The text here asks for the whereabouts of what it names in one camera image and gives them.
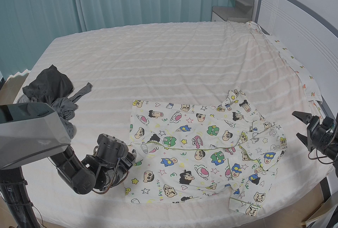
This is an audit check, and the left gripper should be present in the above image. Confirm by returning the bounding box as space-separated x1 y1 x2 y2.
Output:
116 150 137 172

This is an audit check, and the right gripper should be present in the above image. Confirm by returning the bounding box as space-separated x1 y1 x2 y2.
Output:
292 111 329 153

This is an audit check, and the white printed pyjama top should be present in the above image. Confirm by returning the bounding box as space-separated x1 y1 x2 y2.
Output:
124 87 288 218

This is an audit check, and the bed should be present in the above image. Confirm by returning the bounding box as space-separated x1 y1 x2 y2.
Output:
16 0 338 228

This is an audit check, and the dark grey garment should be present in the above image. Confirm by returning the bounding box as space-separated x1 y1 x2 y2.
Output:
51 82 93 140

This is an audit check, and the wooden white-drawer bedside table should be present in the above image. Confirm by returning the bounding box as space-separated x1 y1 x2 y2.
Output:
304 196 336 225

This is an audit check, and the black garment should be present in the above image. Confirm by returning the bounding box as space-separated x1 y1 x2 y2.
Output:
22 64 75 102

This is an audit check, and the white heart printed pillow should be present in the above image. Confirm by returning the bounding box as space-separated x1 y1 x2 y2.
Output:
246 20 271 37

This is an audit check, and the grey bedside table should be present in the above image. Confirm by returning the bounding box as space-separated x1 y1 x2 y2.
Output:
211 0 255 23

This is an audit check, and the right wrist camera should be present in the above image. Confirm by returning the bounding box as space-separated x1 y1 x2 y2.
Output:
319 115 336 133

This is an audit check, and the black cable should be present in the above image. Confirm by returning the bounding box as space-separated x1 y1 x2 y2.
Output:
308 149 334 166

